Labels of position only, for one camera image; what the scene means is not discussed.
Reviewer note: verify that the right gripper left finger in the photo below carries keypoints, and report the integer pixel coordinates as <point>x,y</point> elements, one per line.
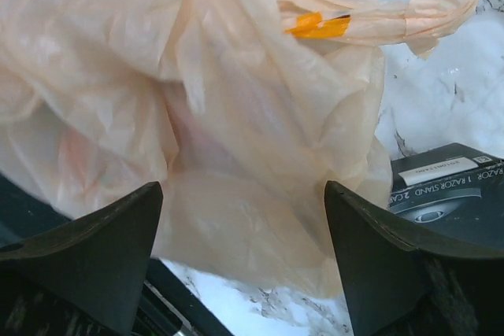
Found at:
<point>102,249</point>

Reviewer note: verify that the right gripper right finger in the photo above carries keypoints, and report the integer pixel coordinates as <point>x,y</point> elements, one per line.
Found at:
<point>400,278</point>

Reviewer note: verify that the peach plastic grocery bag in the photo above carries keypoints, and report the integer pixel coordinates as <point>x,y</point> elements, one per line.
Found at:
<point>241,109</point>

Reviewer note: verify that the black green razor box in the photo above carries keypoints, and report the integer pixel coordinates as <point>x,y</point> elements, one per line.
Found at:
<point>453,190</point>

